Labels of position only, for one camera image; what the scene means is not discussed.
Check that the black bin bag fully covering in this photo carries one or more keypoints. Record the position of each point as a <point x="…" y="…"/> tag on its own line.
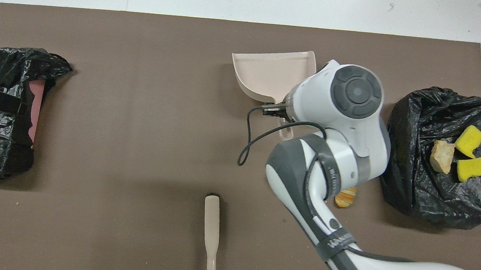
<point x="420" y="196"/>

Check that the striped croissant piece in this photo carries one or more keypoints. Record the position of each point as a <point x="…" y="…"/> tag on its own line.
<point x="345" y="200"/>

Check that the brown table mat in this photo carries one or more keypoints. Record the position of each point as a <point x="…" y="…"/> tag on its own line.
<point x="140" y="101"/>

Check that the wavy yellow sponge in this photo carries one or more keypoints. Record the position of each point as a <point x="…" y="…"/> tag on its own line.
<point x="474" y="169"/>

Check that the pale crusty bread chunk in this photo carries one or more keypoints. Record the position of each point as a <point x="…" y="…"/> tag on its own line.
<point x="441" y="157"/>

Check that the notched yellow sponge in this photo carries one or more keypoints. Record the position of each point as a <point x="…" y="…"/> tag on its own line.
<point x="469" y="140"/>

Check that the pink bin box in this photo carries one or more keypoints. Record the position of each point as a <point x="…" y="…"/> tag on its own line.
<point x="35" y="110"/>

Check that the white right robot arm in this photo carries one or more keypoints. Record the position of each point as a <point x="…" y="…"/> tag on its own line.
<point x="353" y="118"/>

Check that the beige hand brush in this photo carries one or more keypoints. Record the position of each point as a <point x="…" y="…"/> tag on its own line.
<point x="211" y="227"/>

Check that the beige plastic dustpan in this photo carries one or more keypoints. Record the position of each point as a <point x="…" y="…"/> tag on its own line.
<point x="271" y="75"/>

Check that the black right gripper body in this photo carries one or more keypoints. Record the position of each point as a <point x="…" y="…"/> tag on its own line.
<point x="287" y="108"/>

